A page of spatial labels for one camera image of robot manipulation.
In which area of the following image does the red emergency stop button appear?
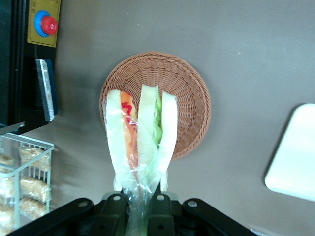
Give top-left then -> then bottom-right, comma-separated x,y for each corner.
34,10 -> 59,38

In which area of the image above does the triangle sandwich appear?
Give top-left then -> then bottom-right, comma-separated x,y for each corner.
102,84 -> 178,236

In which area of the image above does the round brown wicker basket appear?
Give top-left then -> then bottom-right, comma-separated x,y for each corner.
99,51 -> 212,162

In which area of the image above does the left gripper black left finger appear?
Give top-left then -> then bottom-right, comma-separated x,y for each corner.
92,193 -> 130,236

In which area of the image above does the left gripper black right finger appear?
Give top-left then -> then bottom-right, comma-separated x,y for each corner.
147,193 -> 184,236

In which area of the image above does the cream plastic tray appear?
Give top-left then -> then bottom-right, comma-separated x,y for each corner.
264,103 -> 315,203

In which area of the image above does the white wire basket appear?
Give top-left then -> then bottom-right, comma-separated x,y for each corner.
0,132 -> 56,236

